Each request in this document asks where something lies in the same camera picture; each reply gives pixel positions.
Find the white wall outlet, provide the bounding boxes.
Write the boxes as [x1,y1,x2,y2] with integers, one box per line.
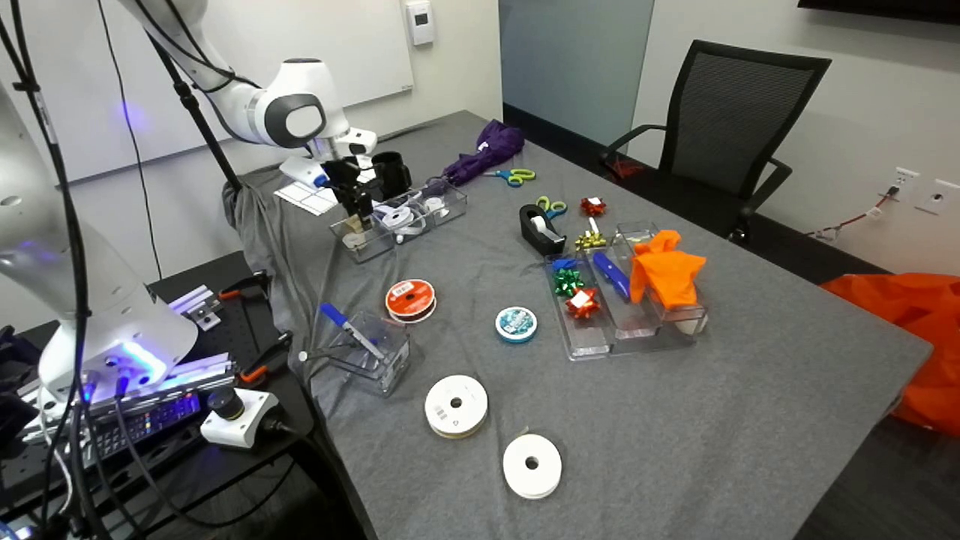
[888,162,960,218]

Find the clear plastic pen box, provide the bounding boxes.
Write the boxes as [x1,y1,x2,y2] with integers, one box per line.
[320,310,414,397]

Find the white ribbon bundle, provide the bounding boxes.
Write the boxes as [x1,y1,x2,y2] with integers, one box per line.
[385,198,431,243]

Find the grey table cloth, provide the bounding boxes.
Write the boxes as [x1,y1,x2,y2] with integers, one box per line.
[222,108,935,540]

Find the clear box white contents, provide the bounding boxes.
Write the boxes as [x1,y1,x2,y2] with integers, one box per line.
[392,183,470,243]

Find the orange black clamp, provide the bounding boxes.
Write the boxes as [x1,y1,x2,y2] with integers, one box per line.
[217,273,271,310]
[236,343,294,389]

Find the purple cloth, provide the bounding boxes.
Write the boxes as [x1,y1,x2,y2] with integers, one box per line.
[439,118,528,191]

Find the red ribbon spool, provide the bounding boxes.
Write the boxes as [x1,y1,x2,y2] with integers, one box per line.
[380,277,442,327]

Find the blue ribbon piece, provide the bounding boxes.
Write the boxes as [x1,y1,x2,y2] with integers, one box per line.
[591,250,632,302]

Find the black tape dispenser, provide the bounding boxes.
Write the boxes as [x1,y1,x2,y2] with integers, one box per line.
[515,200,570,259]

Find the green blue gift bow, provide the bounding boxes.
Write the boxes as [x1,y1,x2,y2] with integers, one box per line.
[496,164,540,191]
[549,256,589,300]

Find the wooden stamp block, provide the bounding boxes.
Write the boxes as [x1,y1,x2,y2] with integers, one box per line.
[343,214,372,250]

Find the grey barrel pen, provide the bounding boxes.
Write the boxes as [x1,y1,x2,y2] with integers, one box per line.
[318,300,391,366]

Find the green yellow gift bow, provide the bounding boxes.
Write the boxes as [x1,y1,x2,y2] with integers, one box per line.
[533,191,570,221]

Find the black mesh office chair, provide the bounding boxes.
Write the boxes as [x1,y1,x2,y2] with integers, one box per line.
[598,39,834,243]

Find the orange star-shaped toy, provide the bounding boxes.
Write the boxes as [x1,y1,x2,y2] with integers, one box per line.
[627,228,712,311]

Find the white wall thermostat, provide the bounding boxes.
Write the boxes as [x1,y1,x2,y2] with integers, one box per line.
[402,0,442,50]

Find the small clear plastic box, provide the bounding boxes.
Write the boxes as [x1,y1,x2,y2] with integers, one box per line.
[327,204,398,267]

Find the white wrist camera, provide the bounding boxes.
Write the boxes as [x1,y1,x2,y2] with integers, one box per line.
[340,126,380,162]

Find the black wall monitor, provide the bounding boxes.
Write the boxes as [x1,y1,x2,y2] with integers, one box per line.
[795,0,960,28]

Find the white paper sheet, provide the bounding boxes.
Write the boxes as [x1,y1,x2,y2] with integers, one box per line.
[272,179,343,218]

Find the gold gift bow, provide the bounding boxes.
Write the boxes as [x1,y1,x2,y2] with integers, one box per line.
[570,228,611,256]

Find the large red gift bow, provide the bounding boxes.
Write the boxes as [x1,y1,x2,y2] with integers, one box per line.
[563,285,602,325]

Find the thick black cable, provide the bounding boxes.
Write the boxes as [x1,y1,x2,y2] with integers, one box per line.
[0,0,101,540]

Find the aluminium extrusion bar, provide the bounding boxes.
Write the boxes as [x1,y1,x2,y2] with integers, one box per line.
[78,350,239,413]
[161,282,224,334]

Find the white whiteboard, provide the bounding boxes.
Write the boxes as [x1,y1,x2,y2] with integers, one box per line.
[0,0,416,189]

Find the teal ribbon spool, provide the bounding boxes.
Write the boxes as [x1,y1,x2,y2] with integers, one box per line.
[493,302,544,344]

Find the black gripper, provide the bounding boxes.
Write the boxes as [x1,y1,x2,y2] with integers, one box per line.
[323,150,414,221]

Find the black tripod pole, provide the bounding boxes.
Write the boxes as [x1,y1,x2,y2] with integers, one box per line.
[148,32,247,191]

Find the white spool gold ribbon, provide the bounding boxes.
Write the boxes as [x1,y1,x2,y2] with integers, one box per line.
[421,373,493,440]

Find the long clear plastic tray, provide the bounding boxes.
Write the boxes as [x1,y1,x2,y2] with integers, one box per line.
[589,243,663,344]
[627,225,715,343]
[546,251,614,366]

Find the orange fabric heap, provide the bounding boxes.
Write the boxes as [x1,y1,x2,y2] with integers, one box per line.
[819,270,960,440]

